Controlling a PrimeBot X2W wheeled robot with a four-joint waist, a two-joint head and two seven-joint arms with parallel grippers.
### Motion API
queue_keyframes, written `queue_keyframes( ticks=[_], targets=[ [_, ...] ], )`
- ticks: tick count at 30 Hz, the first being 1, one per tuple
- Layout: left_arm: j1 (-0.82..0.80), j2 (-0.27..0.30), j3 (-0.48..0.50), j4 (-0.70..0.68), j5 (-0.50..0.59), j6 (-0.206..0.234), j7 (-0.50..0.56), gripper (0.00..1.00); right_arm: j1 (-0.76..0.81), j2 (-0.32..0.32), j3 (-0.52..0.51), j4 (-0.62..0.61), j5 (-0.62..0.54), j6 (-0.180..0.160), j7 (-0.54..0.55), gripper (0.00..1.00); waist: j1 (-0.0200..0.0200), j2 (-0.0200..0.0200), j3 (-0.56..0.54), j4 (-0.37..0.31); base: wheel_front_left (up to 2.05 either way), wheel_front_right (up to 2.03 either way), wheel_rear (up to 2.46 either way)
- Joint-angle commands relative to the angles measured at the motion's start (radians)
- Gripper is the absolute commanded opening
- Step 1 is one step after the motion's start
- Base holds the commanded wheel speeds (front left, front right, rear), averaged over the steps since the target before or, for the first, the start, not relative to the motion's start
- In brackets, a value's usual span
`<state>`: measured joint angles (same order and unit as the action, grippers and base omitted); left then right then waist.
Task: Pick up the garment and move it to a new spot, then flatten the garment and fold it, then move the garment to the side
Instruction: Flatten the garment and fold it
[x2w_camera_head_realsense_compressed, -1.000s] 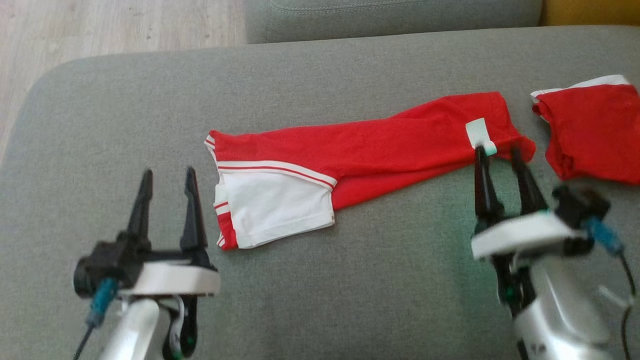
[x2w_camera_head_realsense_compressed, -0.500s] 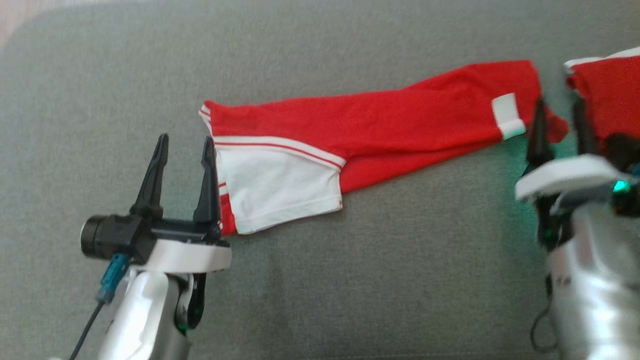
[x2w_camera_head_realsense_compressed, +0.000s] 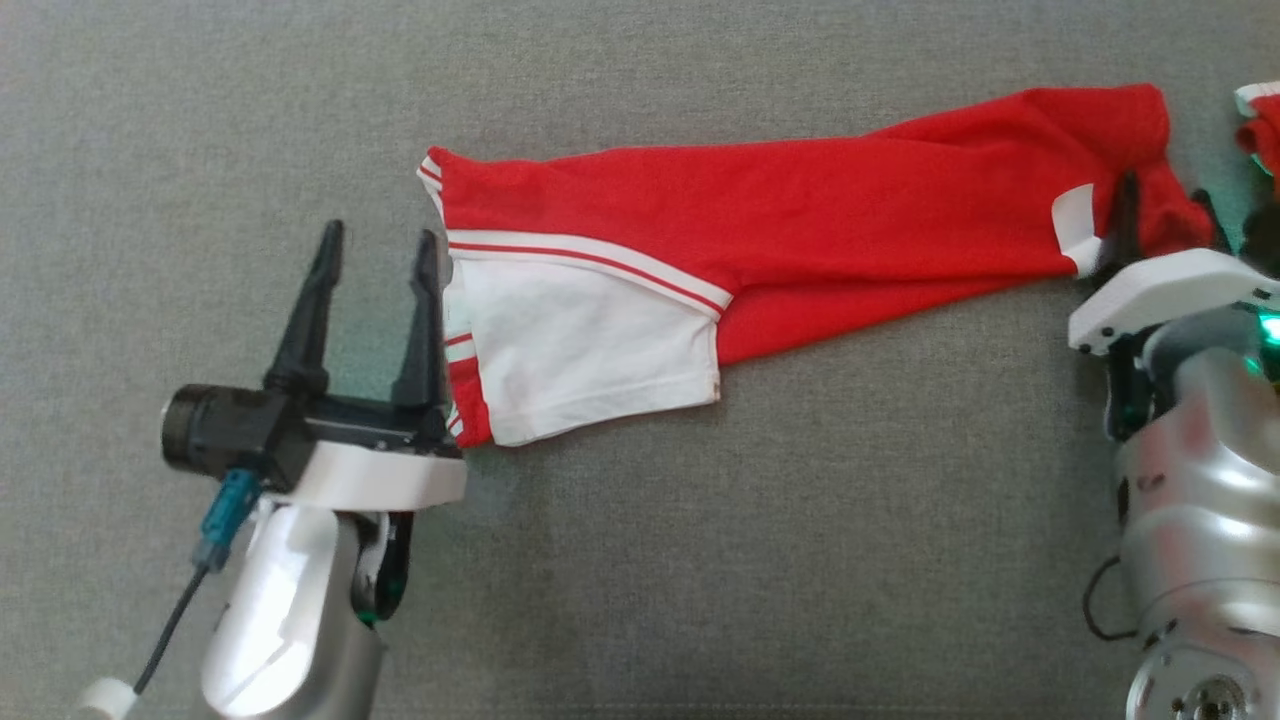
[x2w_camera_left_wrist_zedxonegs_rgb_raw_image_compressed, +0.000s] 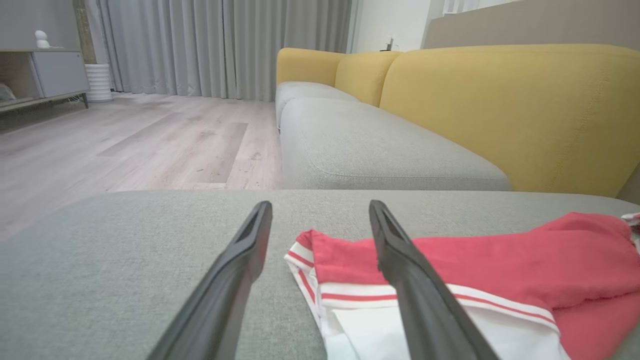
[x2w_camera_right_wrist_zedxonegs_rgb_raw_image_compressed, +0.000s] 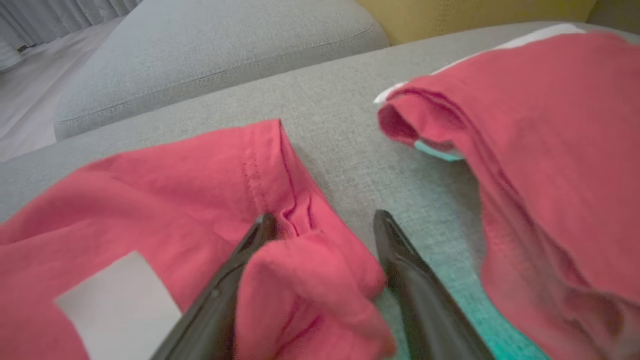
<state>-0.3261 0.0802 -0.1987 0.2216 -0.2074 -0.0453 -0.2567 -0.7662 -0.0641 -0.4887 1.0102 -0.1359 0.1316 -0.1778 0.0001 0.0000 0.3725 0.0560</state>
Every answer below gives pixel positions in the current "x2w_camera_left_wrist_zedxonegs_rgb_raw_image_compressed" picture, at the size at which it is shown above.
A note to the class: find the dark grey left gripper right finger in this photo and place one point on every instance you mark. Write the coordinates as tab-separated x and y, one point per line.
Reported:
425	300

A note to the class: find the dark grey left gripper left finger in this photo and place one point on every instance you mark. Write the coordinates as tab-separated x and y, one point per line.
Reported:
225	290

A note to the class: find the red number 23 jersey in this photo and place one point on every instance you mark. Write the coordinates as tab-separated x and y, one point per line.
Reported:
575	260

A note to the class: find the large yellow sofa back cushion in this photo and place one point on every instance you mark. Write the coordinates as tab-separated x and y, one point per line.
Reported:
525	110

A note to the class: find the small yellow sofa back cushion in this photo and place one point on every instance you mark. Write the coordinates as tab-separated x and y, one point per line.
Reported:
307	65
365	75

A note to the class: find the white ribbed floor vase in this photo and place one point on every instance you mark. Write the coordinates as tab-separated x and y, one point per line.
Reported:
98	82

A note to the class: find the grey pleated curtain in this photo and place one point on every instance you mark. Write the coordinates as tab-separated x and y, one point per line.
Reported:
225	45

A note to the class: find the small dark object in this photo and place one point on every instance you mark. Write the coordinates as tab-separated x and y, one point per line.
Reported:
389	45

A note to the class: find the low cabinet with teal drawers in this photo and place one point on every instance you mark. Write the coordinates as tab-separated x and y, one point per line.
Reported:
57	72

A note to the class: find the beige partition panel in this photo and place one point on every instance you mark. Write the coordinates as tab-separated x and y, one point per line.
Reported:
525	25

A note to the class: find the grey plush toy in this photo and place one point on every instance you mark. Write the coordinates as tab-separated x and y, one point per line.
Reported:
5	93

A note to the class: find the small white cabinet ornament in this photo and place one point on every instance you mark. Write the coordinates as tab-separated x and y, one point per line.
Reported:
41	39

